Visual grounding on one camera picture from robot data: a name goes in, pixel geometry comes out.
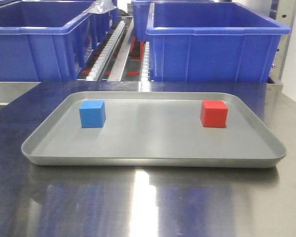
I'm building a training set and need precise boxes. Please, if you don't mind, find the blue foam cube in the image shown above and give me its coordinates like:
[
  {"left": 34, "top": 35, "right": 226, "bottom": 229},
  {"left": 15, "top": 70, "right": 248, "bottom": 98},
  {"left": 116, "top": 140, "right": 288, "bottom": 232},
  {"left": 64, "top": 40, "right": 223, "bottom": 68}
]
[{"left": 79, "top": 100, "right": 106, "bottom": 128}]

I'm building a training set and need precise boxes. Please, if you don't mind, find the grey metal tray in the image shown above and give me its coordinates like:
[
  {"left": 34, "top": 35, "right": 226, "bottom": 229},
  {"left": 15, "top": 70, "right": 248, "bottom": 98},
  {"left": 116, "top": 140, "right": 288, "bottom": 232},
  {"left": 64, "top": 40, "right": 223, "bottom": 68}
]
[{"left": 21, "top": 91, "right": 287, "bottom": 168}]

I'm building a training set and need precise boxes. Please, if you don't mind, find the red foam cube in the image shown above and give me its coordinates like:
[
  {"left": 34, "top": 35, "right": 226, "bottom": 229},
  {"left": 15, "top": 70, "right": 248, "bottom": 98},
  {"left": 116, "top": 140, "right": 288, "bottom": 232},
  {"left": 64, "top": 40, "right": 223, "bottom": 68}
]
[{"left": 200, "top": 100, "right": 228, "bottom": 128}]

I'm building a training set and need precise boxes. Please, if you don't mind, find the white roller conveyor track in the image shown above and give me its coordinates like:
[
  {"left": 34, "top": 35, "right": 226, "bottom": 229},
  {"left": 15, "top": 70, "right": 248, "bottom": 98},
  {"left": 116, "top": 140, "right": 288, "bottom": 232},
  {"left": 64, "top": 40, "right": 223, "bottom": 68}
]
[{"left": 86, "top": 21, "right": 126, "bottom": 81}]

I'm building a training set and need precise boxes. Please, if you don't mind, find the blue plastic bin front right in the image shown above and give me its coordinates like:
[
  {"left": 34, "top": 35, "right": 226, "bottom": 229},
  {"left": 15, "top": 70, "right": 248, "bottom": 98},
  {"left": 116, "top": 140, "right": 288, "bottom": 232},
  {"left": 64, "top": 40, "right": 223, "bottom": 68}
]
[{"left": 146, "top": 1, "right": 291, "bottom": 82}]

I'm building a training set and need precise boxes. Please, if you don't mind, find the blue plastic bin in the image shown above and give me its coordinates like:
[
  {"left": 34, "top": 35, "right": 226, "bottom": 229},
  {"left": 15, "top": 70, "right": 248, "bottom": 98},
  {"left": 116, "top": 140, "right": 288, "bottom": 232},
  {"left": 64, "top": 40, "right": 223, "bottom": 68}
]
[
  {"left": 146, "top": 1, "right": 291, "bottom": 82},
  {"left": 132, "top": 0, "right": 224, "bottom": 52},
  {"left": 90, "top": 0, "right": 118, "bottom": 50},
  {"left": 0, "top": 0, "right": 94, "bottom": 82}
]

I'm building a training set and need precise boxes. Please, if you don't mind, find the blue plastic bin rear left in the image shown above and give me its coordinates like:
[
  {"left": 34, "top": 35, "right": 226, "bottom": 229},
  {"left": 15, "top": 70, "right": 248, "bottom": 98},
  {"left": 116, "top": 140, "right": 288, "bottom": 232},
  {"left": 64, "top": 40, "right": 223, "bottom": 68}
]
[{"left": 90, "top": 0, "right": 118, "bottom": 50}]

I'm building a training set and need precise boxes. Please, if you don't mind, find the blue plastic bin rear right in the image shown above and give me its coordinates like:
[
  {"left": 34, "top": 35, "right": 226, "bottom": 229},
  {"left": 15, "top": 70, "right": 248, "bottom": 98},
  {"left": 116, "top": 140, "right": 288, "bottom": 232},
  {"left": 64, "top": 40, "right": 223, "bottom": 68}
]
[{"left": 132, "top": 0, "right": 224, "bottom": 52}]

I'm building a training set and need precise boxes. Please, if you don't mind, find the clear plastic sheet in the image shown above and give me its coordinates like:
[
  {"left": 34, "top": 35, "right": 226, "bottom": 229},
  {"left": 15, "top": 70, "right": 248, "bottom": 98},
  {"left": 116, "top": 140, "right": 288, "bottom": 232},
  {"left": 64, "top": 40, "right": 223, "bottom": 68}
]
[{"left": 86, "top": 0, "right": 117, "bottom": 14}]

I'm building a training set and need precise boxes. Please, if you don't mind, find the blue plastic bin front left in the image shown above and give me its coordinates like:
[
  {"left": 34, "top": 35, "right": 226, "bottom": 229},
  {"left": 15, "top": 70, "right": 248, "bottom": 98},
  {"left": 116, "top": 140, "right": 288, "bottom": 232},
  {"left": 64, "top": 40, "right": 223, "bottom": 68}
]
[{"left": 0, "top": 0, "right": 94, "bottom": 82}]

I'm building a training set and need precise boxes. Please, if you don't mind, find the steel shelf front rail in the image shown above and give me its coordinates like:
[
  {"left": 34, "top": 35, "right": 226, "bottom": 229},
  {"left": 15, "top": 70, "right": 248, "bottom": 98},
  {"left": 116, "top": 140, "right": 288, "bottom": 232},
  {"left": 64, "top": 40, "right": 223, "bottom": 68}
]
[{"left": 0, "top": 82, "right": 39, "bottom": 110}]

